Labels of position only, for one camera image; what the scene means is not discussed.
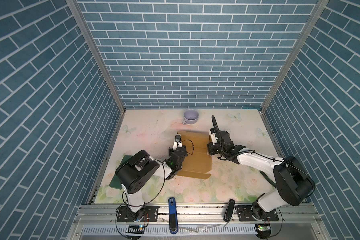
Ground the brown cardboard box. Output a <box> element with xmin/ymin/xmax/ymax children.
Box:
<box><xmin>177</xmin><ymin>131</ymin><xmax>212</xmax><ymax>180</ymax></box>

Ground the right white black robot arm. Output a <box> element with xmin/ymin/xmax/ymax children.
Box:
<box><xmin>207</xmin><ymin>127</ymin><xmax>316</xmax><ymax>221</ymax></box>

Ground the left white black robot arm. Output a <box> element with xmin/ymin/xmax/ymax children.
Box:
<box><xmin>116</xmin><ymin>147</ymin><xmax>188</xmax><ymax>213</ymax></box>

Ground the lavender ceramic cup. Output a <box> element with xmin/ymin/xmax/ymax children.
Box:
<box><xmin>183</xmin><ymin>109</ymin><xmax>200</xmax><ymax>125</ymax></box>

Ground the blue black handheld tool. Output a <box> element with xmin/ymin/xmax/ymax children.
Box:
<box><xmin>169</xmin><ymin>197</ymin><xmax>179</xmax><ymax>235</ymax></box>

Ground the green rectangular block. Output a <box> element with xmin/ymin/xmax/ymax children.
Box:
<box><xmin>109</xmin><ymin>155</ymin><xmax>132</xmax><ymax>190</ymax></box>

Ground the black handheld device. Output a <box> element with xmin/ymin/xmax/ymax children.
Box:
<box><xmin>223</xmin><ymin>199</ymin><xmax>236</xmax><ymax>223</ymax></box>

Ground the right green controller board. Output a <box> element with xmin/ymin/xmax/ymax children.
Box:
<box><xmin>256</xmin><ymin>225</ymin><xmax>272</xmax><ymax>232</ymax></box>

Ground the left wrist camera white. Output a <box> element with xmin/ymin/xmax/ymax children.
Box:
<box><xmin>173</xmin><ymin>135</ymin><xmax>182</xmax><ymax>150</ymax></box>

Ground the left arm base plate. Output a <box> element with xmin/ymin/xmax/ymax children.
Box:
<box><xmin>117</xmin><ymin>206</ymin><xmax>159</xmax><ymax>223</ymax></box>

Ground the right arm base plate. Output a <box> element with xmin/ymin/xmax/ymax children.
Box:
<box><xmin>235</xmin><ymin>205</ymin><xmax>279</xmax><ymax>222</ymax></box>

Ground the white slotted cable duct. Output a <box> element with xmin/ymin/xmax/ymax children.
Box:
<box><xmin>81</xmin><ymin>224</ymin><xmax>258</xmax><ymax>237</ymax></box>

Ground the aluminium front rail frame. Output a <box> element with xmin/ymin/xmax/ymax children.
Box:
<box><xmin>67</xmin><ymin>203</ymin><xmax>330</xmax><ymax>240</ymax></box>

